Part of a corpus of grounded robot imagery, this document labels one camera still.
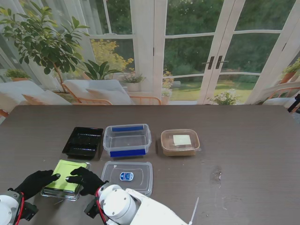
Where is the clear container with blue clips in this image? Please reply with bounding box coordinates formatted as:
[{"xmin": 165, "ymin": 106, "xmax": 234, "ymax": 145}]
[{"xmin": 103, "ymin": 123, "xmax": 152, "ymax": 158}]

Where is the black tripod stand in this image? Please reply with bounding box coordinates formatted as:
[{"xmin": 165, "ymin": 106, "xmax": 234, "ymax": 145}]
[{"xmin": 287, "ymin": 93, "xmax": 300, "ymax": 113}]

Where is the clear lid with white label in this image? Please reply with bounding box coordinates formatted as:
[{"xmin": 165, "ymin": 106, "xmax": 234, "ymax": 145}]
[{"xmin": 161, "ymin": 128, "xmax": 201, "ymax": 152}]

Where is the black plastic food tray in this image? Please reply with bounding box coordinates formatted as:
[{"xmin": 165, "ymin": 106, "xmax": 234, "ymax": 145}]
[{"xmin": 61, "ymin": 127, "xmax": 104, "ymax": 158}]

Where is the clear lid with blue sticker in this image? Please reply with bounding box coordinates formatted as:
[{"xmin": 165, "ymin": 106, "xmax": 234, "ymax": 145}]
[{"xmin": 100, "ymin": 160, "xmax": 153, "ymax": 197}]

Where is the clear lid with green sheet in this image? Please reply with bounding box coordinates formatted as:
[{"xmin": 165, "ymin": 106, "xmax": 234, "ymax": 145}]
[{"xmin": 41, "ymin": 159, "xmax": 92, "ymax": 202}]

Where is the brown kraft paper bowl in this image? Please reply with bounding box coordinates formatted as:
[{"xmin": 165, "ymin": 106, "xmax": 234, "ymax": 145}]
[{"xmin": 160, "ymin": 128, "xmax": 201, "ymax": 157}]

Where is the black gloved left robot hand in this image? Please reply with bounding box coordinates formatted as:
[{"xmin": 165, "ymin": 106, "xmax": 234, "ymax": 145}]
[{"xmin": 14, "ymin": 170, "xmax": 61, "ymax": 201}]

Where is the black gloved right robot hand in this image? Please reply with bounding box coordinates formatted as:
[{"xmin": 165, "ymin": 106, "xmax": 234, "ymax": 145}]
[{"xmin": 65, "ymin": 166, "xmax": 110, "ymax": 196}]

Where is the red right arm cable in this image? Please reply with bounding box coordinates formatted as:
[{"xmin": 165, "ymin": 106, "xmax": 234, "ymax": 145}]
[{"xmin": 94, "ymin": 189, "xmax": 109, "ymax": 225}]

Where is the white cable tie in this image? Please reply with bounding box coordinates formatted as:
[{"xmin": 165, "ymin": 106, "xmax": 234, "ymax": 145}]
[{"xmin": 188, "ymin": 196, "xmax": 200, "ymax": 225}]

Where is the red left arm cable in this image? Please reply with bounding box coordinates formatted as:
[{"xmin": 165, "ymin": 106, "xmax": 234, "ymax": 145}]
[{"xmin": 14, "ymin": 191, "xmax": 26, "ymax": 225}]

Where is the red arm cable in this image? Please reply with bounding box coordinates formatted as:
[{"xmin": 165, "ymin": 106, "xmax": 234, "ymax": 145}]
[
  {"xmin": 14, "ymin": 191, "xmax": 26, "ymax": 225},
  {"xmin": 94, "ymin": 189, "xmax": 109, "ymax": 225}
]

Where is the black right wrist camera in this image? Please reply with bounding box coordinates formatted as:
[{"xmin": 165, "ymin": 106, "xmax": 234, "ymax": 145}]
[{"xmin": 83, "ymin": 199, "xmax": 100, "ymax": 220}]

